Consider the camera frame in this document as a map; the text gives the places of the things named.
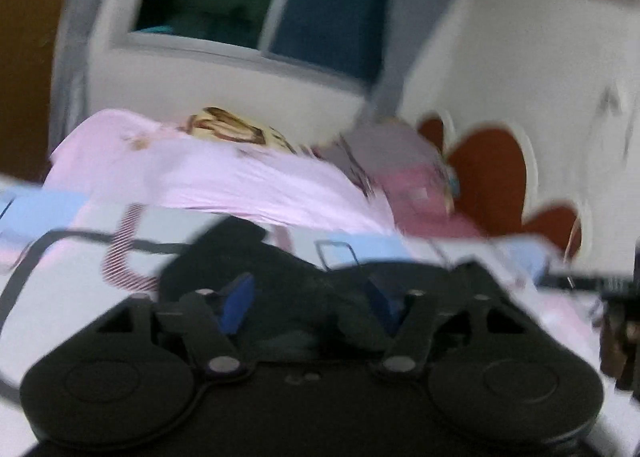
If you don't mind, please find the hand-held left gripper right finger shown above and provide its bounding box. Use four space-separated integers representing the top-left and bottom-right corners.
371 281 527 374

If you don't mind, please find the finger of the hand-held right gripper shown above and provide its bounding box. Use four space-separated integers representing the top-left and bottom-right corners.
542 270 608 296

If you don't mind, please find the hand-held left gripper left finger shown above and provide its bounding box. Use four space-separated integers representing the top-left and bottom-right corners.
97 273 257 379

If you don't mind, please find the black padded jacket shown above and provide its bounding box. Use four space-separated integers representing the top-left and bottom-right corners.
159 216 506 355

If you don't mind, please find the stack of folded clothes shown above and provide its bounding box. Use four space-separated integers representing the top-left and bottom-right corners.
317 119 483 239

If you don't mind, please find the pink blanket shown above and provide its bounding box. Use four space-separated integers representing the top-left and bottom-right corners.
49 108 396 234

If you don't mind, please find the red and white headboard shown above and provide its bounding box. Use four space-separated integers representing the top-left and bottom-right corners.
416 109 586 260

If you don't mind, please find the bed with patterned sheet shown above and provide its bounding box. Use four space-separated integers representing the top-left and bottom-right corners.
0 177 640 453

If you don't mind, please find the yellow patterned pillow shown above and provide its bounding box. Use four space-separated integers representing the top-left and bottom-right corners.
186 106 303 156

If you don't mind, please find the grey curtain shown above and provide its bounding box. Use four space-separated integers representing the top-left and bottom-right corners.
50 0 132 138
357 0 481 125

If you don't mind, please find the wooden door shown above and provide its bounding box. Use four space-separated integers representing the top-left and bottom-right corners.
0 0 76 180

